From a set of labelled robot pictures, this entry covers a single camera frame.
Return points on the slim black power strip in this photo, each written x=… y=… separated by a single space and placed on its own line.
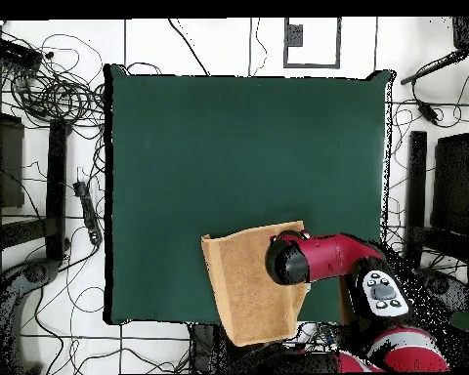
x=88 y=213

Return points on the black rod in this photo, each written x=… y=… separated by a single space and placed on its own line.
x=434 y=67

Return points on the tan terry towel white label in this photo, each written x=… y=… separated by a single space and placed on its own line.
x=250 y=281

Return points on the black metal stand foot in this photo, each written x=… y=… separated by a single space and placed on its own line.
x=56 y=187
x=416 y=195

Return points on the dark square frame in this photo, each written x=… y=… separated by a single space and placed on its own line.
x=312 y=65

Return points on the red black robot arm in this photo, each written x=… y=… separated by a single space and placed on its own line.
x=328 y=254

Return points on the dark green table cloth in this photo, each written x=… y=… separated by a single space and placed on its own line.
x=238 y=129

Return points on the dark flat panel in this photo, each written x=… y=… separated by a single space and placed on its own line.
x=8 y=164
x=453 y=183

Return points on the black power adapter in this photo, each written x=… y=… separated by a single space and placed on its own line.
x=428 y=112

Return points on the black electronics box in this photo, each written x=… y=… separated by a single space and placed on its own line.
x=15 y=52

